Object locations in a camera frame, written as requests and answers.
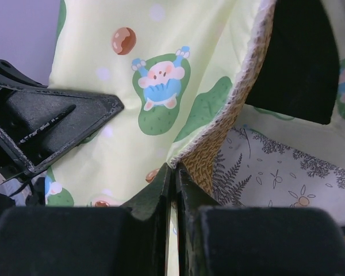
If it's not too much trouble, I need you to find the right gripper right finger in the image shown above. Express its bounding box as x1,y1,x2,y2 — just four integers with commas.
175,164,345,275

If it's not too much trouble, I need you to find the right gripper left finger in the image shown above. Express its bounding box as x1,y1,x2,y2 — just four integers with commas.
0,165,172,275

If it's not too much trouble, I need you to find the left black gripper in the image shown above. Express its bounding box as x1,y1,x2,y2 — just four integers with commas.
0,59,124,185

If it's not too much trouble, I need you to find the avocado print cushion mat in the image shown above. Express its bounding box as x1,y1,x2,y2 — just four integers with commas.
45,1,275,207

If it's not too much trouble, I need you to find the green avocado pet tent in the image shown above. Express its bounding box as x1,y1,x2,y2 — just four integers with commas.
236,1,345,158

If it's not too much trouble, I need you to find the floral table mat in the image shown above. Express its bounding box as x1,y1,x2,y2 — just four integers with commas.
213,127,345,225

